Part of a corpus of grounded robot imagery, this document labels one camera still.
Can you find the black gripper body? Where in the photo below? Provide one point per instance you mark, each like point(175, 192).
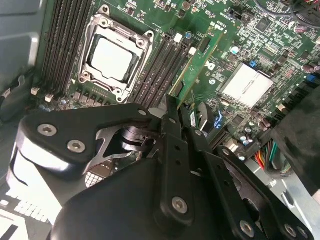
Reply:
point(112, 212)

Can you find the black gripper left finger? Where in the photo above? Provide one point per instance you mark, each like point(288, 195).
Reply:
point(75, 120)

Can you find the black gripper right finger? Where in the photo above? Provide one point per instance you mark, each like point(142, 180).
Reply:
point(215, 175)

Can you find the green RAM stick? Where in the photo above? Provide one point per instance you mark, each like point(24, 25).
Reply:
point(195, 66)

